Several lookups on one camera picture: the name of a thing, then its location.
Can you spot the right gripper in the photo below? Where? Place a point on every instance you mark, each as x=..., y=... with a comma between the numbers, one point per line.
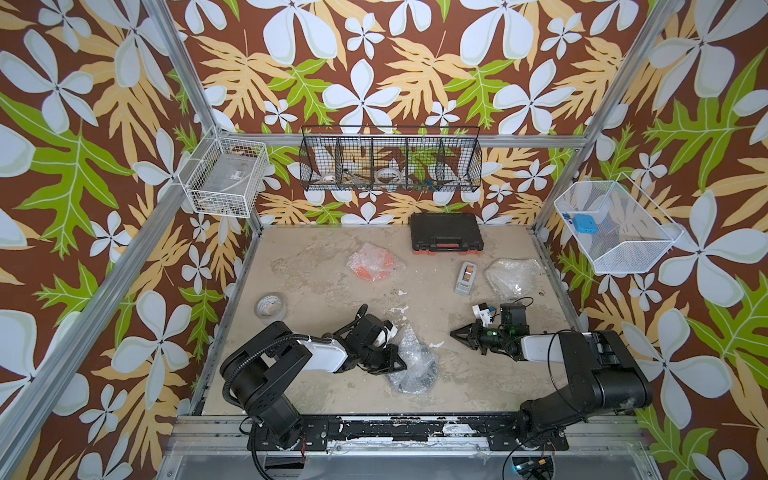
x=472, y=338

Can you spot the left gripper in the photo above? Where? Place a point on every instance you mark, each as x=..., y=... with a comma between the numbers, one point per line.
x=391, y=355

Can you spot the orange plastic plate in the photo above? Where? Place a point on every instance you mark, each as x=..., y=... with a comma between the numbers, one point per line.
x=373, y=266

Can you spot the clear bubble wrap sheet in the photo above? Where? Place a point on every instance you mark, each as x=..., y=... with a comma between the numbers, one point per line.
x=368, y=247

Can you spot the black dinner plate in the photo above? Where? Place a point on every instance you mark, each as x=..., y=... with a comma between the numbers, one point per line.
x=419, y=376

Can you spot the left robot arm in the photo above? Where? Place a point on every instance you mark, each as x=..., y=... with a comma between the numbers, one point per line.
x=258, y=373

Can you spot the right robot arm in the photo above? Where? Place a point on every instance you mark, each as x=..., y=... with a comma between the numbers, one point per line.
x=601, y=375

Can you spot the grey tape dispenser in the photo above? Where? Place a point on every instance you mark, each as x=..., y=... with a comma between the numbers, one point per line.
x=466, y=278

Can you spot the clear tape roll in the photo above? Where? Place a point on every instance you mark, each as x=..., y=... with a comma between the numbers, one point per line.
x=271, y=308

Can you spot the black tool case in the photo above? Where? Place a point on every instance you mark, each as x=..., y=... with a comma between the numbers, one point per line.
x=445, y=232

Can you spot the blue small object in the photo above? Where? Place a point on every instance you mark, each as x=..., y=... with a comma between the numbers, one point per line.
x=585, y=224

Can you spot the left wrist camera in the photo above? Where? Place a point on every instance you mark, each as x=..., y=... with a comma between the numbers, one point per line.
x=385, y=335

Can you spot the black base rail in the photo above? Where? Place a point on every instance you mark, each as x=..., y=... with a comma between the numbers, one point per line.
x=501, y=432

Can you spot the black wire basket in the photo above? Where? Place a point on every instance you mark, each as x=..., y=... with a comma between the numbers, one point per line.
x=390, y=158

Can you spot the white wire basket right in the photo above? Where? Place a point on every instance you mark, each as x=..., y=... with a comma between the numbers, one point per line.
x=634, y=231

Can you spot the white wire basket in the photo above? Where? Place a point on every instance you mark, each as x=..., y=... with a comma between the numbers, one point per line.
x=223, y=175
x=634, y=231

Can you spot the white wire basket left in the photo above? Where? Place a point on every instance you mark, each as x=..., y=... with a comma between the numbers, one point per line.
x=223, y=175

